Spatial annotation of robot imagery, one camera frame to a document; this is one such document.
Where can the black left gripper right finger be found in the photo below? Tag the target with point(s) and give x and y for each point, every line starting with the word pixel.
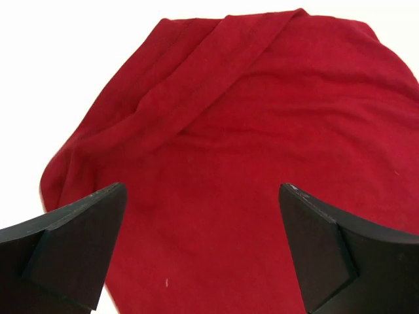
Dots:
pixel 345 263

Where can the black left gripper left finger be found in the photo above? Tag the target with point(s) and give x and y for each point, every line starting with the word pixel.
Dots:
pixel 58 262

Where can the red t shirt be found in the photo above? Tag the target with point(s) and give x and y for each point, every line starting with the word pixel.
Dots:
pixel 203 124

